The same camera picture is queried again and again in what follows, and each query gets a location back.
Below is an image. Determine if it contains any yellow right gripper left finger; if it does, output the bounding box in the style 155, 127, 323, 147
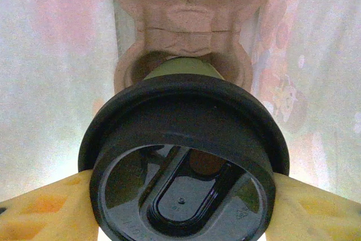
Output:
0, 169, 100, 241

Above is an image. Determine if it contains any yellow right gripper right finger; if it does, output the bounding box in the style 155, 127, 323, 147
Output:
264, 172, 361, 241

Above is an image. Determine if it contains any white printed paper bag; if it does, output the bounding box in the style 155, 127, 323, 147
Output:
0, 0, 361, 241

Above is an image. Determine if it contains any black plastic cup lid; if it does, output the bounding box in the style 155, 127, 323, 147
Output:
78, 73, 291, 241

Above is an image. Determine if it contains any green paper cup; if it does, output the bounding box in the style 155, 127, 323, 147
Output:
143, 56, 226, 81

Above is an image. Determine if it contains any brown pulp cup carrier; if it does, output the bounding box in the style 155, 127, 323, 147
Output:
103, 0, 279, 95

